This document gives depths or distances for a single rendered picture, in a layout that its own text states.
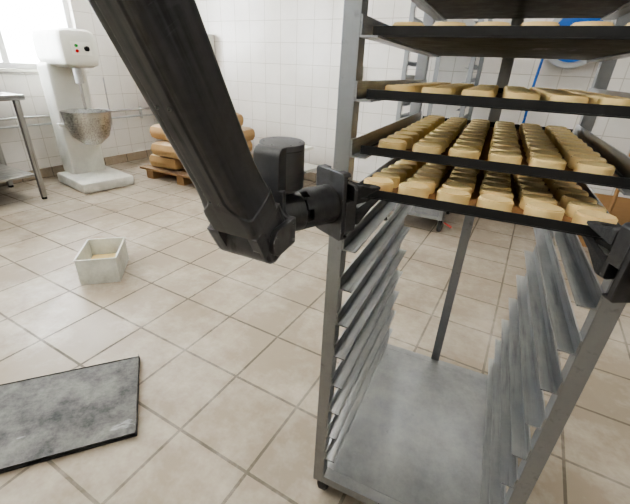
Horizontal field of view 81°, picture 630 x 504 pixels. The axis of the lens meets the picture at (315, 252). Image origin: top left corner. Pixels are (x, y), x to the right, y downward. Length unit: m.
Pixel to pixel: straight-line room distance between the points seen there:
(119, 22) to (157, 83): 0.04
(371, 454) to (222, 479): 0.48
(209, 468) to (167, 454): 0.16
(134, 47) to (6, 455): 1.51
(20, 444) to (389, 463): 1.20
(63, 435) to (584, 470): 1.77
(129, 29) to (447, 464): 1.25
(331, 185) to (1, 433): 1.49
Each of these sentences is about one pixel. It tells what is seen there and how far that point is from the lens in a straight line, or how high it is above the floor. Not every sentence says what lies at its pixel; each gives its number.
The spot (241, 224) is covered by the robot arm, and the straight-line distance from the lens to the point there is 0.39.
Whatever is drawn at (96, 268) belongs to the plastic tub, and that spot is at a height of 0.10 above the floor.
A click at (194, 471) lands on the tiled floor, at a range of 1.43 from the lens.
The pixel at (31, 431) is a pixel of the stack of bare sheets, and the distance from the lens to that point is 1.71.
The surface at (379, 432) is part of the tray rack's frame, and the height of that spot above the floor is 0.15.
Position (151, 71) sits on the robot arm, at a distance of 0.30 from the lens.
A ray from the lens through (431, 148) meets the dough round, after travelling 0.67.
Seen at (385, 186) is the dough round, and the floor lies 1.00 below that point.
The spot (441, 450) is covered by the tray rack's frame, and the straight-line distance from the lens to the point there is 1.33.
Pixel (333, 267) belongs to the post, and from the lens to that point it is 0.74.
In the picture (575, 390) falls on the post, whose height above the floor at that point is 0.70.
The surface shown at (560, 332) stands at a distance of 0.80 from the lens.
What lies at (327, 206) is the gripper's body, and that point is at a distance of 0.52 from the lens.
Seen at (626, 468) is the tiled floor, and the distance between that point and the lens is 1.80.
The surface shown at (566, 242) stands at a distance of 0.96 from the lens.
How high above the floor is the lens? 1.17
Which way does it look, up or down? 26 degrees down
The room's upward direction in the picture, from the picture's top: 3 degrees clockwise
